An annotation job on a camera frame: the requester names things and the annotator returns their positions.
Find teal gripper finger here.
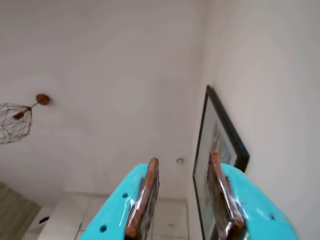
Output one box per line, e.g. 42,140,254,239
206,151,301,240
78,157,160,240

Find black framed picture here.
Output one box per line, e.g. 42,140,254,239
192,84,251,240

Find greenish striped curtain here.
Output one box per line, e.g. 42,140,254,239
0,181,42,240

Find round wooden ceiling lamp mount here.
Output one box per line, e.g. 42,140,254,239
35,93,50,106

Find wire cage pendant lamp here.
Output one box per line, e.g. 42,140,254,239
0,102,38,145

